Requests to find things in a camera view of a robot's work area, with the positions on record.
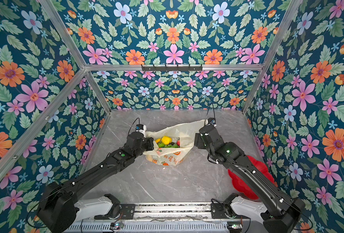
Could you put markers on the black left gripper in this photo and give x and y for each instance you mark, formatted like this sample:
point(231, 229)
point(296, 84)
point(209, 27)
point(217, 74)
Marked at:
point(150, 142)

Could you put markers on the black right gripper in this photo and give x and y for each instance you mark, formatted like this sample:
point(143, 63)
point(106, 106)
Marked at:
point(198, 140)

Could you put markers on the cream plastic bag orange print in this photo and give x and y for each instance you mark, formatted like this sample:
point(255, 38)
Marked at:
point(185, 132)

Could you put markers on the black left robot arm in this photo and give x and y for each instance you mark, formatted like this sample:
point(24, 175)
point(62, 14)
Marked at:
point(57, 209)

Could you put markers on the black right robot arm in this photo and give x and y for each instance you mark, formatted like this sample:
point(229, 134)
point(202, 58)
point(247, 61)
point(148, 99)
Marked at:
point(276, 210)

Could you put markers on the green grapes bunch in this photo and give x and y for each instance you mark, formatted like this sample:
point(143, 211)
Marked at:
point(171, 145)

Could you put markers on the red flower-shaped plate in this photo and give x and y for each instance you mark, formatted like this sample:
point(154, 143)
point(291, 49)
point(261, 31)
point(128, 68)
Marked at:
point(247, 188)

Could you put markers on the small circuit board left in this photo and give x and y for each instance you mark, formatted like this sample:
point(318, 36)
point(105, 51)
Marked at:
point(116, 226)

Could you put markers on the small circuit board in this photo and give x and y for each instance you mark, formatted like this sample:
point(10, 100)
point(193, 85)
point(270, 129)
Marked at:
point(116, 226)
point(234, 227)

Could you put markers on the small circuit board right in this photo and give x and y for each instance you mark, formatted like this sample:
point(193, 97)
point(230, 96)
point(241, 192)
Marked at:
point(234, 227)

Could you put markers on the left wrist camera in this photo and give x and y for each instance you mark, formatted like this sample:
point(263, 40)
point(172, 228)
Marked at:
point(141, 129)

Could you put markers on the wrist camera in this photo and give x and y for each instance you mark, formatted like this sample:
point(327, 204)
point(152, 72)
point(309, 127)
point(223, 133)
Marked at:
point(141, 129)
point(212, 121)

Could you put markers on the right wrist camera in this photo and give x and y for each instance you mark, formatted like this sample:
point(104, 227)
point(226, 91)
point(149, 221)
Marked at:
point(212, 121)

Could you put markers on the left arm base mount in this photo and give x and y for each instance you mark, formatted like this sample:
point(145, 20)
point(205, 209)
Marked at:
point(115, 210)

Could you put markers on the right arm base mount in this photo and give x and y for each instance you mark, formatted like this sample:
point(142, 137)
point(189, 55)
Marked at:
point(223, 209)

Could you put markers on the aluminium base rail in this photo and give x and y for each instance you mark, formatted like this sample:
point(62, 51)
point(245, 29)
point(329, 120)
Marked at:
point(91, 208)

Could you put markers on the black hook rail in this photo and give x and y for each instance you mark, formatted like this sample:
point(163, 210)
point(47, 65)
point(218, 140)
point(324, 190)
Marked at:
point(167, 68)

